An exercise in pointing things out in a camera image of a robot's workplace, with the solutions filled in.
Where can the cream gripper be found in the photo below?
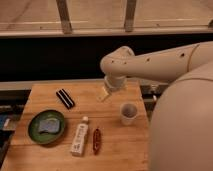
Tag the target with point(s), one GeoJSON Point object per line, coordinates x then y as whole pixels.
{"type": "Point", "coordinates": [103, 94]}

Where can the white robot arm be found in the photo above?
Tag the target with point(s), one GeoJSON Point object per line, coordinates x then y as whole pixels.
{"type": "Point", "coordinates": [181, 129]}

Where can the red-brown oblong object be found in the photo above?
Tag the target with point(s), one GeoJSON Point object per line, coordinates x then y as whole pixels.
{"type": "Point", "coordinates": [96, 141]}

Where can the black rectangular block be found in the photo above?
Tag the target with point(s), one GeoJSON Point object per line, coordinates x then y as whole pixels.
{"type": "Point", "coordinates": [65, 98]}

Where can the white tube bottle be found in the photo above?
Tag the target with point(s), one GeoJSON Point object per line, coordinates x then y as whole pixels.
{"type": "Point", "coordinates": [78, 143]}

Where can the blue sponge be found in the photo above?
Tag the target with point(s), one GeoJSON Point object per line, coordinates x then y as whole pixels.
{"type": "Point", "coordinates": [50, 125]}

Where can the green plate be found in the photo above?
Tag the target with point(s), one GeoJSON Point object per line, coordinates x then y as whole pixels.
{"type": "Point", "coordinates": [45, 138]}

